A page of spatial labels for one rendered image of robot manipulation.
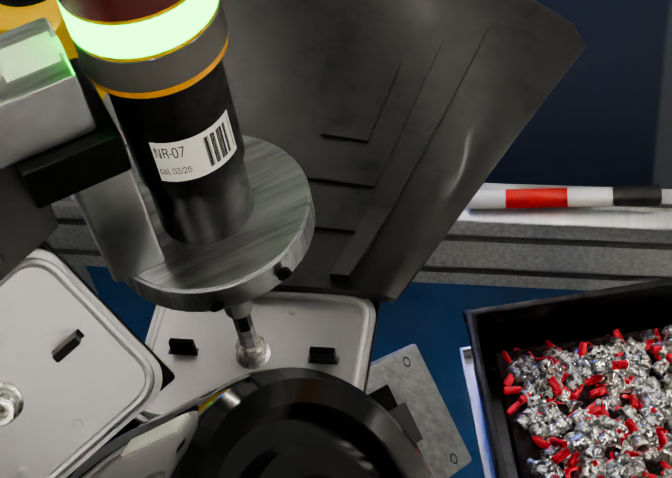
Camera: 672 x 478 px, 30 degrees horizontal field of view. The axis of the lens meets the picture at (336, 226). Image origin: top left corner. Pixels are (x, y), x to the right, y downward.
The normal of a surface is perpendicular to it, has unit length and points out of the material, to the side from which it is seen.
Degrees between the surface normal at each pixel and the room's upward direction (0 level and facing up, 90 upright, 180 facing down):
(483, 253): 90
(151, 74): 90
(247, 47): 10
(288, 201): 0
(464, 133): 17
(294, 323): 0
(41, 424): 54
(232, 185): 90
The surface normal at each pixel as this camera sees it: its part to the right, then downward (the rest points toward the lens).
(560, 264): -0.16, 0.76
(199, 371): -0.13, -0.64
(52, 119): 0.43, 0.65
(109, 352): 0.15, 0.19
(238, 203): 0.86, 0.32
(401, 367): 0.67, -0.38
